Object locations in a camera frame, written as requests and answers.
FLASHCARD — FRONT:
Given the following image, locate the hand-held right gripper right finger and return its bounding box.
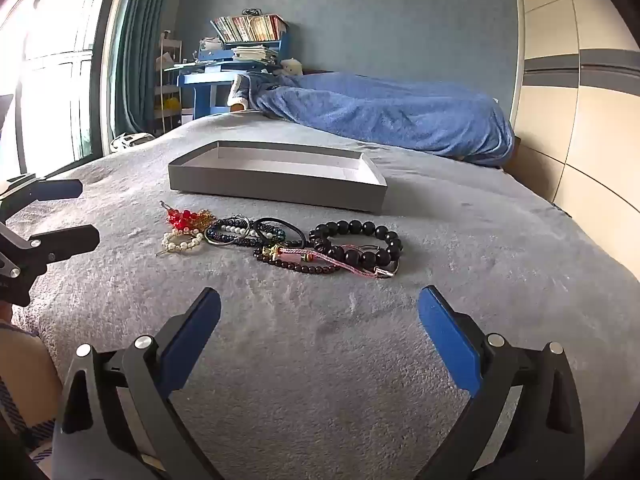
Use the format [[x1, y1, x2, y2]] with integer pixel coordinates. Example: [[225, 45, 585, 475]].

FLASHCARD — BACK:
[[418, 285, 586, 480]]

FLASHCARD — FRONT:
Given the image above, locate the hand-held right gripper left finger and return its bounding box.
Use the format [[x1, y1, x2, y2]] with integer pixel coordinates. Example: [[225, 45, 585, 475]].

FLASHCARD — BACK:
[[55, 287, 223, 480]]

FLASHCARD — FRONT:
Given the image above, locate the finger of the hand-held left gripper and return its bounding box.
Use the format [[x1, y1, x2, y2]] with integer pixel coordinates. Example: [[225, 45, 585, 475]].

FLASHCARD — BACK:
[[0, 176, 83, 223], [0, 225, 101, 308]]

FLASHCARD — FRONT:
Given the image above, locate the white pearl bracelet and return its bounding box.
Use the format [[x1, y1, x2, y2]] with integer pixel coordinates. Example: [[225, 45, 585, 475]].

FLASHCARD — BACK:
[[156, 230, 206, 257]]

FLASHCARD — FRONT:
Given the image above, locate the large black bead bracelet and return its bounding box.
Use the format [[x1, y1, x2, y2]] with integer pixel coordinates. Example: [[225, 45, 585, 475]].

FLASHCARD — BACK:
[[308, 220, 404, 268]]

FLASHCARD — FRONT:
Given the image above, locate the red bead gold hair ornament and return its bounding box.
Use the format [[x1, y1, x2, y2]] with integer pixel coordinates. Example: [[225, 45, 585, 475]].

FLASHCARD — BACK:
[[159, 201, 217, 233]]

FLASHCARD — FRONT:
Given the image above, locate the silver ring bracelet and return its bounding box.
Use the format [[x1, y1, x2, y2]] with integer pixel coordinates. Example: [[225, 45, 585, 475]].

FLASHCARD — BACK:
[[204, 215, 287, 248]]

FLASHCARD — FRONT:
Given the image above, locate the pink cord bracelet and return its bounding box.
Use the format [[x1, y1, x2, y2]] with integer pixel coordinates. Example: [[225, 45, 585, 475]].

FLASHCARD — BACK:
[[277, 245, 401, 281]]

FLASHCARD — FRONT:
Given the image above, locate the dark red bead bracelet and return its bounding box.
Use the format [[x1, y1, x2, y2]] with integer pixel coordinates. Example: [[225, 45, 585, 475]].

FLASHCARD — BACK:
[[253, 245, 341, 276]]

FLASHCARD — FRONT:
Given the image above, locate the black hair tie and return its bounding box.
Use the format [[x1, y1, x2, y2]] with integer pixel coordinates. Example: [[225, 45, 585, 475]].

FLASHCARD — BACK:
[[252, 217, 307, 250]]

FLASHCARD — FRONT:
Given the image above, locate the grey cardboard box tray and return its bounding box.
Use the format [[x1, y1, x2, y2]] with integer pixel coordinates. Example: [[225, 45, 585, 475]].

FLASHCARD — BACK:
[[168, 141, 389, 214]]

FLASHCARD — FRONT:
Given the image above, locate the white helmet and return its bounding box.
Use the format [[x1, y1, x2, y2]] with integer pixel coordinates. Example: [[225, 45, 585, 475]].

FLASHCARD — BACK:
[[110, 131, 156, 153]]

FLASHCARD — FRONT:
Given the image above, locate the window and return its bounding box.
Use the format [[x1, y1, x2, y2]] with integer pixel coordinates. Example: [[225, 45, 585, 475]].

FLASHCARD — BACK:
[[0, 0, 121, 176]]

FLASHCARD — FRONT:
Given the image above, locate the person's plaid clothing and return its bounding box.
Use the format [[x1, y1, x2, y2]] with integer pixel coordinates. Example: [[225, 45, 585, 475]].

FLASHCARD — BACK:
[[0, 320, 63, 466]]

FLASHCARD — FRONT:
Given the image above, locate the white shelf trolley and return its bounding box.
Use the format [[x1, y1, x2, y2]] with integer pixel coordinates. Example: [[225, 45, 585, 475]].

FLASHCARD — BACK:
[[152, 32, 183, 136]]

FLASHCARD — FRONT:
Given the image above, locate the teal curtain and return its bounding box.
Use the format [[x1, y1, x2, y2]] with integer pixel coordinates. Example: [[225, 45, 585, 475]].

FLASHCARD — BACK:
[[112, 0, 178, 136]]

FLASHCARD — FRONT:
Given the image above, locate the blue desk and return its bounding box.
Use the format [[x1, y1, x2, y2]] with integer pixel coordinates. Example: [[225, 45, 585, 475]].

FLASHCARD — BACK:
[[177, 50, 283, 118]]

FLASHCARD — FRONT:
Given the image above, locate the blue blanket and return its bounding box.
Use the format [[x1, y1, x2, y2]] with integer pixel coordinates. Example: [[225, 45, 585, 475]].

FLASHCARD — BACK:
[[248, 72, 516, 168]]

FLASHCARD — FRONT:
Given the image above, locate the stack of papers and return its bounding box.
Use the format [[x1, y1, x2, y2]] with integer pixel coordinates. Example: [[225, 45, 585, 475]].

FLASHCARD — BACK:
[[231, 46, 278, 63]]

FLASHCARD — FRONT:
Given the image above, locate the row of books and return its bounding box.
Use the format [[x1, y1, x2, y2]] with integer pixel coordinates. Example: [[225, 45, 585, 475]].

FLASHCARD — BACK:
[[210, 14, 288, 44]]

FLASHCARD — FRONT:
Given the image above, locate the beige wardrobe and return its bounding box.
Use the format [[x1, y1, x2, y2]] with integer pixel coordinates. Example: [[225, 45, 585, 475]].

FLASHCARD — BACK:
[[510, 0, 640, 281]]

